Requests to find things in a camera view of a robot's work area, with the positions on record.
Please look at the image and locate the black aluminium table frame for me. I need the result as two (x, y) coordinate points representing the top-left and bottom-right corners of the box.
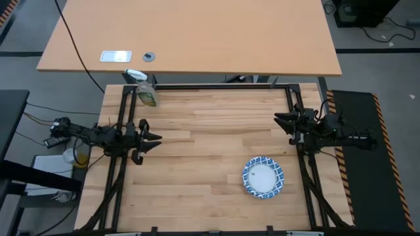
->
(75, 83), (354, 236)

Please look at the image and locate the black mat with hazard stripes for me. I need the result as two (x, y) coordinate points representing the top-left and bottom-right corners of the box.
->
(325, 88), (416, 233)

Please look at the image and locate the blue white patterned paper bowl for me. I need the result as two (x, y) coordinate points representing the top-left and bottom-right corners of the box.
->
(241, 155), (285, 200)

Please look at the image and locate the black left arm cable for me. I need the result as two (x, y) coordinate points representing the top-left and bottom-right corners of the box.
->
(72, 134), (93, 167)

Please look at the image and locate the clear plastic wrapper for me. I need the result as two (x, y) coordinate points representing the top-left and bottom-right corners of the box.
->
(51, 191), (77, 204)

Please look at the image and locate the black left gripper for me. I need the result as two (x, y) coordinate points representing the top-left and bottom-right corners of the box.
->
(123, 119), (163, 166)

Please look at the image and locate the plastic bottle with yellow liquid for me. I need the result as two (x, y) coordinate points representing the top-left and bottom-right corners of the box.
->
(62, 147), (90, 169)

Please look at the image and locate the black power adapter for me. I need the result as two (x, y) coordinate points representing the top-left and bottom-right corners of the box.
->
(43, 136), (68, 149)

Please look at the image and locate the thin black floor cable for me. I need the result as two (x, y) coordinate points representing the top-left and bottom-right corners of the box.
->
(26, 103), (101, 116)

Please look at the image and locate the black floor cable bundle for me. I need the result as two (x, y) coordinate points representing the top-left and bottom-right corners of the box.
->
(360, 16), (417, 44)

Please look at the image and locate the clear spray bottle yellow label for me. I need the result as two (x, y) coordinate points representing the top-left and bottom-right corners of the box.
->
(124, 68), (159, 108)

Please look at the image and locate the black side table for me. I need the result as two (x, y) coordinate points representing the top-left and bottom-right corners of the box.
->
(0, 89), (83, 236)

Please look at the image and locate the long black desk cable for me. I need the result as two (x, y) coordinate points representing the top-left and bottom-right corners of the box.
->
(53, 0), (106, 94)

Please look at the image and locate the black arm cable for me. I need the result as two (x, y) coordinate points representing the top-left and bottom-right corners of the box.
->
(72, 134), (93, 167)
(318, 97), (343, 116)

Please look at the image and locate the white rectangular desk plate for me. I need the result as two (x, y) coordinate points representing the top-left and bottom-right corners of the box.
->
(99, 50), (133, 63)

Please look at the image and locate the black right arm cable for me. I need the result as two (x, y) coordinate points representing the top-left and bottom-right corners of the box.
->
(318, 97), (343, 116)

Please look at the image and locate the orange floor cable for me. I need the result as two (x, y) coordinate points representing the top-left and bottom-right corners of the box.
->
(23, 112), (57, 126)

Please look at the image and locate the white flat board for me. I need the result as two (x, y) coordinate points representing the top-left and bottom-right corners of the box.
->
(25, 155), (75, 197)

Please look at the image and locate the black computer case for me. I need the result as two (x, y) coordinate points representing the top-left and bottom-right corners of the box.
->
(332, 0), (400, 29)

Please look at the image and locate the tan wooden desk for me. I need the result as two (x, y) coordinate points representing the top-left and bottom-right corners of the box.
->
(36, 0), (343, 77)

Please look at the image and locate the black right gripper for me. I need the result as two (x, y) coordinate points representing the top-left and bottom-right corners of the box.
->
(274, 104), (321, 146)

